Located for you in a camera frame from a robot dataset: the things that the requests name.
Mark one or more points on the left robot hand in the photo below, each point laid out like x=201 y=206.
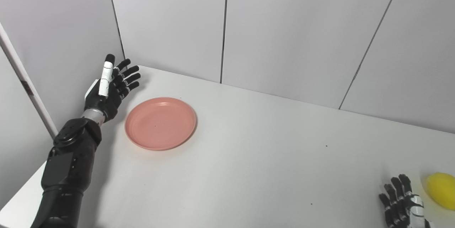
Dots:
x=110 y=93

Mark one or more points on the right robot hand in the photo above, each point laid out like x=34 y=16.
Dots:
x=401 y=205

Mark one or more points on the yellow lemon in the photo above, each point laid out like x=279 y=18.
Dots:
x=442 y=189

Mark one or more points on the pink plate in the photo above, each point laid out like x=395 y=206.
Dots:
x=160 y=123

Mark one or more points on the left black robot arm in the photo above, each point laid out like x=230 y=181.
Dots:
x=67 y=171

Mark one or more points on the white corner post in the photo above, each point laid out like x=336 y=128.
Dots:
x=26 y=82

